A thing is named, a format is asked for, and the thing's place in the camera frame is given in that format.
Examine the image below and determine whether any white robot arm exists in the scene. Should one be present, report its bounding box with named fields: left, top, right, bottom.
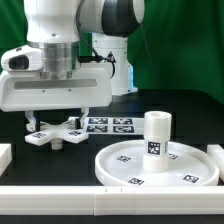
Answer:
left=0, top=0, right=145, bottom=132

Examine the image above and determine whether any white fence block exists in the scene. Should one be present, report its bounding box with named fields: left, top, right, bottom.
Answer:
left=207, top=144, right=224, bottom=182
left=0, top=144, right=12, bottom=176

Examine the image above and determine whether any white round table top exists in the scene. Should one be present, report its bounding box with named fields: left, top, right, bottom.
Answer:
left=95, top=140, right=219, bottom=187

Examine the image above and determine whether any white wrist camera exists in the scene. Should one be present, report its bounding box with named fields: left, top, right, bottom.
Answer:
left=1, top=45, right=44, bottom=71

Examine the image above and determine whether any white left fence block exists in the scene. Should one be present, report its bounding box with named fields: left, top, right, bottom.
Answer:
left=0, top=144, right=12, bottom=176

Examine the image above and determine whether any white sheet with markers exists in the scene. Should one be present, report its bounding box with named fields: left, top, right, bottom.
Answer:
left=66, top=116, right=146, bottom=137

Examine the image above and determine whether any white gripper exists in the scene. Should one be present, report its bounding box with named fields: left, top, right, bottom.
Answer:
left=0, top=63, right=112, bottom=132

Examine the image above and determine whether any white front fence rail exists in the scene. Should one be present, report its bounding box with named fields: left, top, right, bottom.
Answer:
left=0, top=186, right=224, bottom=216

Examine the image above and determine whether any white right fence block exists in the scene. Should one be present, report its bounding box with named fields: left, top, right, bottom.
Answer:
left=207, top=144, right=224, bottom=182

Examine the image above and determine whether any white cross-shaped table base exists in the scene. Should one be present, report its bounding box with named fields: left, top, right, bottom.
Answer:
left=25, top=120, right=89, bottom=150

